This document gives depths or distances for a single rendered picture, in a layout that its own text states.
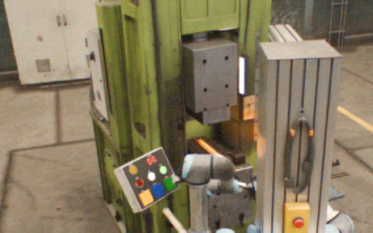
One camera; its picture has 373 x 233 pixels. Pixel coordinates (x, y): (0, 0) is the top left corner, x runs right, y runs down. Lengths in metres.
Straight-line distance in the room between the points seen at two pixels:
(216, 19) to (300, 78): 1.47
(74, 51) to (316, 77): 6.82
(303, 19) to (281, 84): 8.32
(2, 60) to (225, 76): 6.43
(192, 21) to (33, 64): 5.59
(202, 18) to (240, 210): 1.36
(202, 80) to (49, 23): 5.47
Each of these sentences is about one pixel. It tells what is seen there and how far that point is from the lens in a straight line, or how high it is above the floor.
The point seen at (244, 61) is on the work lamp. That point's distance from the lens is 3.20.
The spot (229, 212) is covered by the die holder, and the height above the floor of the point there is 0.60.
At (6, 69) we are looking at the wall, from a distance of 9.07.
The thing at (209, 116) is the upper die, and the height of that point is 1.33.
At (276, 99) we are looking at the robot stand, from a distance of 1.71.
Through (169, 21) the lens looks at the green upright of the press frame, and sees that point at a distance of 2.95.
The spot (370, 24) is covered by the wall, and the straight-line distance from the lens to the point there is 10.79.
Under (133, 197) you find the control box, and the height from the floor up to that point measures 1.03.
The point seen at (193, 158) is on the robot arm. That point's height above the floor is 1.46.
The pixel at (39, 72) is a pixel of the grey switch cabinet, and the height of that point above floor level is 0.28.
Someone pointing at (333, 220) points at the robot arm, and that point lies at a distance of 2.56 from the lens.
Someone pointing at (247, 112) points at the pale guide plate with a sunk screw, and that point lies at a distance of 3.35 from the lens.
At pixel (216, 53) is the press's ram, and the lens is 2.96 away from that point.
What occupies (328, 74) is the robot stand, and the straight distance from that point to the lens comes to 1.70.
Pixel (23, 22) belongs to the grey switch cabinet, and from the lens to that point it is 8.22.
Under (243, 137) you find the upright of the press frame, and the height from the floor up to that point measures 1.05.
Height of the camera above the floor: 2.46
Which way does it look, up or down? 26 degrees down
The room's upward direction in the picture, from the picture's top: 2 degrees counter-clockwise
